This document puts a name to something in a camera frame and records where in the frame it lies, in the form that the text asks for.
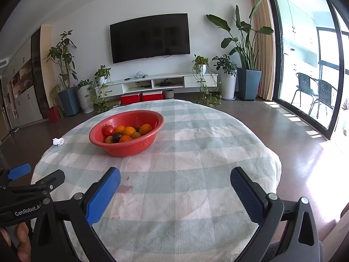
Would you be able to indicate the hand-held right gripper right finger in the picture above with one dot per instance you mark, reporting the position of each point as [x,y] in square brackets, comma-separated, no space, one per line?
[245,193]

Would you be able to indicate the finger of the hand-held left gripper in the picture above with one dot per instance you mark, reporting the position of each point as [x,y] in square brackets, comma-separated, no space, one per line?
[56,177]
[19,170]

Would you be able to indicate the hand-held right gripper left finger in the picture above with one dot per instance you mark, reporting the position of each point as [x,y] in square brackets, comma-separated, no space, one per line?
[105,195]

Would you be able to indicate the red plastic bowl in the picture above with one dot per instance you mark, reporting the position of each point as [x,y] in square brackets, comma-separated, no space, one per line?
[128,148]

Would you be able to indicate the yellow-green tomato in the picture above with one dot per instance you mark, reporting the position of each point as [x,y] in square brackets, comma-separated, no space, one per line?
[136,135]
[109,139]

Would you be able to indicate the orange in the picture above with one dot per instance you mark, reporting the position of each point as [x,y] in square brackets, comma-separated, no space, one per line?
[128,131]
[146,128]
[125,138]
[119,129]

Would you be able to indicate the red tomato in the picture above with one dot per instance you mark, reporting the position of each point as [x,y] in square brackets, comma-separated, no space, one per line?
[108,129]

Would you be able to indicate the person's left hand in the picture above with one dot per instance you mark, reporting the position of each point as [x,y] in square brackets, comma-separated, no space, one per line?
[23,234]

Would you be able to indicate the crumpled white tissue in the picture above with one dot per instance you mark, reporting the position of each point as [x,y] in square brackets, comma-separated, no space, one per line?
[58,141]

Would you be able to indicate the red floor container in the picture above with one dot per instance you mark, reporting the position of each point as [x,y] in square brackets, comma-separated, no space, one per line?
[54,114]

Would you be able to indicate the green checkered tablecloth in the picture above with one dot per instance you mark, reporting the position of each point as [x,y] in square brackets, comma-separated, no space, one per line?
[190,155]

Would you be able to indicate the leafy tree in blue pot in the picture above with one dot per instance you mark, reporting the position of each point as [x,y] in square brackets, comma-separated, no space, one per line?
[68,101]

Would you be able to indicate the plant in white ribbed pot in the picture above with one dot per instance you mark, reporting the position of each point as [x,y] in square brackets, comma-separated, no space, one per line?
[85,99]

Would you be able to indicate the red storage box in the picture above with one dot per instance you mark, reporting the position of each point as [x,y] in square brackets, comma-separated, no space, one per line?
[131,98]
[152,96]

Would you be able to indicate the white air vent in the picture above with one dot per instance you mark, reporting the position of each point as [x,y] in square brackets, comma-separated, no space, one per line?
[4,63]

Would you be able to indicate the trailing plant in white pot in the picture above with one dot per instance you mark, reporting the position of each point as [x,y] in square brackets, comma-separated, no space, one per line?
[203,68]
[102,79]

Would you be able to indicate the plant in tall white pot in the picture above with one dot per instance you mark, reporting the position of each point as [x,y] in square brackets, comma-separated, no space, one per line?
[228,86]

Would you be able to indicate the broad-leaf plant in blue pot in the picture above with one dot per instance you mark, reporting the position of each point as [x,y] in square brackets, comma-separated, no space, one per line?
[248,84]

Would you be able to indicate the round grey pot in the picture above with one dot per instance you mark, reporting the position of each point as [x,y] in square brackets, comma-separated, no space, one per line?
[169,94]

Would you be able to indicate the white television cabinet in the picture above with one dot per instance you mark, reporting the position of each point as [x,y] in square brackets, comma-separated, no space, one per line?
[199,80]

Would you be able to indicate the black set-top box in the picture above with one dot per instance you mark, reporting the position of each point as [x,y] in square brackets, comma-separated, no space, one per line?
[165,83]

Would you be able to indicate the beige curtain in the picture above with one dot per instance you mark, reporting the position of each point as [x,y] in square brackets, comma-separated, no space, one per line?
[263,60]

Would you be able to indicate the black sliding glass door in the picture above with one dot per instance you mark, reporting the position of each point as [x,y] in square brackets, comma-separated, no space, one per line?
[278,60]

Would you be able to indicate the white balcony cabinet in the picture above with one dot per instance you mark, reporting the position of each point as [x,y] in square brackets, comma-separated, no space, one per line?
[300,27]

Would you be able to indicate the wooden wall cabinet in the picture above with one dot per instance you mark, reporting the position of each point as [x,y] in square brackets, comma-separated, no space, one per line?
[27,106]

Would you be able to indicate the black wall television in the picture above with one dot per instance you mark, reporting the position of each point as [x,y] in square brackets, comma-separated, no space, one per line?
[150,38]

